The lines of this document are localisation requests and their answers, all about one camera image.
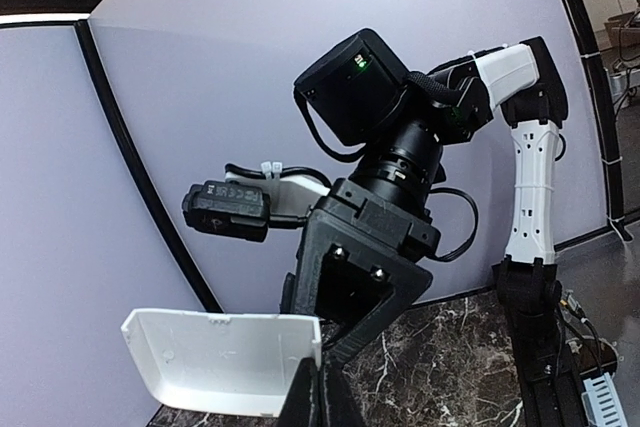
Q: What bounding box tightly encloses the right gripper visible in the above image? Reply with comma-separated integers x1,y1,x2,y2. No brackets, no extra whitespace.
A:
280,179,441,367

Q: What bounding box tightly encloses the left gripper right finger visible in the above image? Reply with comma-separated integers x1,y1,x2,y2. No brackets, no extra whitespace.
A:
319,364,366,427

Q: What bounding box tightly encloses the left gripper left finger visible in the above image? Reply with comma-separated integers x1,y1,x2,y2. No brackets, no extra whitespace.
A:
275,358,320,427

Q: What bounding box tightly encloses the white battery cover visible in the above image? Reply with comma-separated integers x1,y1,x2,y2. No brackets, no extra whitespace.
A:
120,308,322,418

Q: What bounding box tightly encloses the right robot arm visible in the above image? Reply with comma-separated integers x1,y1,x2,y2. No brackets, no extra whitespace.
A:
283,28,583,426

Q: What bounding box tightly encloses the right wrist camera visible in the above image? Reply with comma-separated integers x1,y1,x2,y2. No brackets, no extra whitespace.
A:
181,161,332,242

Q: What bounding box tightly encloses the black front table rail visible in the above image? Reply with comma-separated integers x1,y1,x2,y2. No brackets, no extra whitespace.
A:
515,345,588,427

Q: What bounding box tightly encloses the white slotted cable duct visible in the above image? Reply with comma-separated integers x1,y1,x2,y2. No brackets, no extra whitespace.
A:
582,373,628,427

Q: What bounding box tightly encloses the left black frame post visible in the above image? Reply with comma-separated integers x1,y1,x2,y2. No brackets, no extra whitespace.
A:
74,19,224,313

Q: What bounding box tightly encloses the black frame post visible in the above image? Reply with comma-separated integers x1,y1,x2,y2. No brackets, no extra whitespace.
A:
74,19,224,313
561,0,625,229

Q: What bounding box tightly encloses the right black frame post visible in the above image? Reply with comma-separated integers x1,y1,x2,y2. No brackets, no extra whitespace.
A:
561,0,625,229

